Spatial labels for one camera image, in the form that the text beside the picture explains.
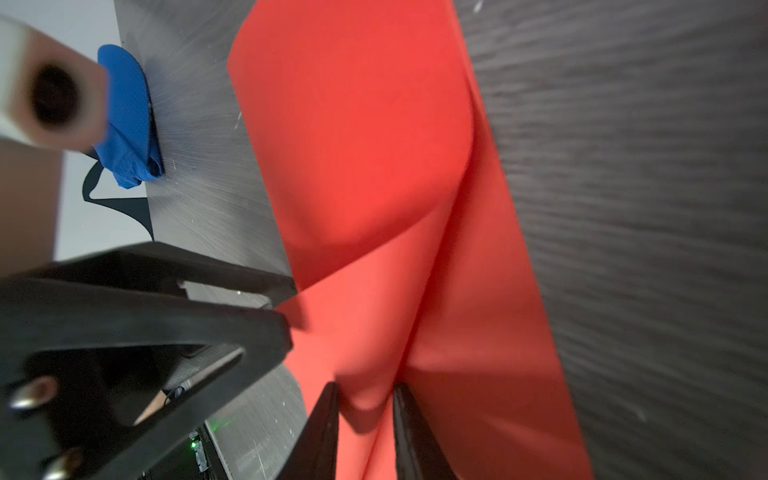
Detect blue cloth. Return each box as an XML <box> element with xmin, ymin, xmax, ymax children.
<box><xmin>95</xmin><ymin>44</ymin><xmax>165</xmax><ymax>189</ymax></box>

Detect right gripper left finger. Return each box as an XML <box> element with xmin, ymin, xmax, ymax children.
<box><xmin>277</xmin><ymin>382</ymin><xmax>340</xmax><ymax>480</ymax></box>

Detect red square paper sheet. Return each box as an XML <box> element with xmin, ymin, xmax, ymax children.
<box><xmin>228</xmin><ymin>1</ymin><xmax>592</xmax><ymax>479</ymax></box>

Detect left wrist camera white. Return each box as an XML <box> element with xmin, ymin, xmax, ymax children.
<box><xmin>1</xmin><ymin>16</ymin><xmax>108</xmax><ymax>275</ymax></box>

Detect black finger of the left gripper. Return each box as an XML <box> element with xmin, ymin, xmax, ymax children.
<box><xmin>53</xmin><ymin>242</ymin><xmax>297</xmax><ymax>305</ymax></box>
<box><xmin>1</xmin><ymin>279</ymin><xmax>292</xmax><ymax>479</ymax></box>

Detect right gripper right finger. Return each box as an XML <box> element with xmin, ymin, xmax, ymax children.
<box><xmin>393</xmin><ymin>383</ymin><xmax>458</xmax><ymax>480</ymax></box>

